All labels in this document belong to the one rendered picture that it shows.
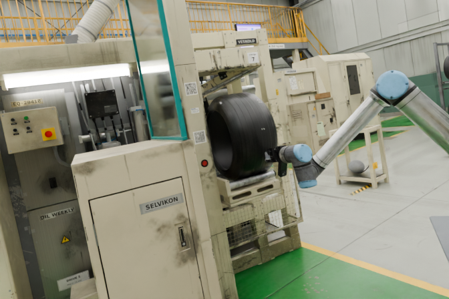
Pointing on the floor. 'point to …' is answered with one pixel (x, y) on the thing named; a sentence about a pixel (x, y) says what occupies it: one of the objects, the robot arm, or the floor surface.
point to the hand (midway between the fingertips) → (266, 160)
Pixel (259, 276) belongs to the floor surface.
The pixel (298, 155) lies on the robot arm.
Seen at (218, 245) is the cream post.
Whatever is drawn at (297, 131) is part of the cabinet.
